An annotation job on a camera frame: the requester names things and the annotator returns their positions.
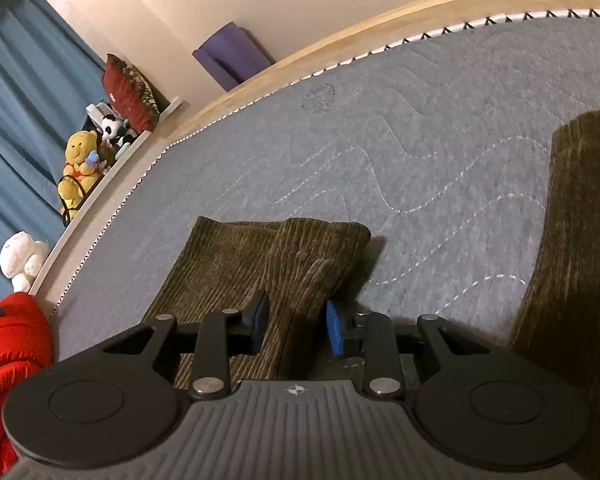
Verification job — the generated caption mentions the white window ledge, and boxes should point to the white window ledge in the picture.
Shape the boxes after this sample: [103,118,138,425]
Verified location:
[27,99,183,296]

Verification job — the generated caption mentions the panda plush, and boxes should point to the panda plush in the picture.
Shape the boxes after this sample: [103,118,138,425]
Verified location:
[100,114,136,148]

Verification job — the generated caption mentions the white and grey plush toy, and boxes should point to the white and grey plush toy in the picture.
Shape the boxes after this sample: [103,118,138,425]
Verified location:
[86,102,117,127]

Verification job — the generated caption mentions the blue curtain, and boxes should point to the blue curtain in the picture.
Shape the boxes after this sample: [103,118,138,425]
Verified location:
[0,0,108,306]

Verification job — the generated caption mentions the purple rolled mat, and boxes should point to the purple rolled mat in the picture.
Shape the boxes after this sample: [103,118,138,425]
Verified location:
[192,21,273,93]

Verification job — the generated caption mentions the grey quilted mattress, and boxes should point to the grey quilted mattress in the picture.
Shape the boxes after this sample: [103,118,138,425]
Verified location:
[47,7,600,392]

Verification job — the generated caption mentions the wooden bed frame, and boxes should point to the wooden bed frame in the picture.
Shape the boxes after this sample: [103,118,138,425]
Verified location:
[167,0,600,141]

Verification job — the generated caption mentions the olive corduroy pants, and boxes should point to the olive corduroy pants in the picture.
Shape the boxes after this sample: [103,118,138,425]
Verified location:
[145,110,600,480]

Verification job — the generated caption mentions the dark red cushion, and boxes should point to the dark red cushion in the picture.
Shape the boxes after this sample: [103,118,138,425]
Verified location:
[102,54,161,133]

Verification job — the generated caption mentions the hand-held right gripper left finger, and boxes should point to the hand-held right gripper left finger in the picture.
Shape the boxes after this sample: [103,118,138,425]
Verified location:
[102,291,271,402]

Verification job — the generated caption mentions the red folded comforter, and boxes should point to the red folded comforter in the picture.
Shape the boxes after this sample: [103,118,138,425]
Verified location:
[0,292,57,476]

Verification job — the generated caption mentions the white round plush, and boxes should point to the white round plush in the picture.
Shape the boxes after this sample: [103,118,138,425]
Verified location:
[0,231,48,293]

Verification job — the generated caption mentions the yellow bear plush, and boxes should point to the yellow bear plush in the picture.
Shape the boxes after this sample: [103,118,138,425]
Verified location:
[64,130,103,181]

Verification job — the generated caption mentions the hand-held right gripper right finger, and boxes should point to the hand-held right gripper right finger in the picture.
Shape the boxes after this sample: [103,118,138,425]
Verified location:
[326,301,481,400]

